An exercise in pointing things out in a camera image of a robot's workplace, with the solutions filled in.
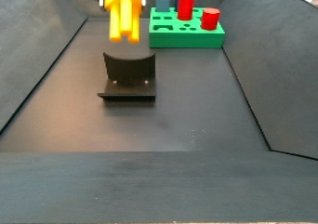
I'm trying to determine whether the yellow three prong object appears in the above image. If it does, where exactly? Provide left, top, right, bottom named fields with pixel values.
left=103, top=0, right=142, bottom=44

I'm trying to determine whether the green shape sorter board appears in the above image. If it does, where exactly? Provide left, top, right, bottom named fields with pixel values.
left=150, top=7, right=225, bottom=48

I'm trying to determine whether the black curved fixture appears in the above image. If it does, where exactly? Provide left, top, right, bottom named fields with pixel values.
left=98, top=53, right=157, bottom=100

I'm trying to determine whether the light blue square block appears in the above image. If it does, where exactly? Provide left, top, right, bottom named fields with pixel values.
left=155, top=0, right=170, bottom=12

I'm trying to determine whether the dark blue cylinder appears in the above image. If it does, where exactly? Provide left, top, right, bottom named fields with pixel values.
left=174, top=0, right=179, bottom=12

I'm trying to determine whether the tall red cylinder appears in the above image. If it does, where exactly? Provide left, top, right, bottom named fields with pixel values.
left=178, top=0, right=195, bottom=20

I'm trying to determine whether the red hexagonal prism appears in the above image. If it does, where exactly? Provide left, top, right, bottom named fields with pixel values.
left=202, top=7, right=221, bottom=31

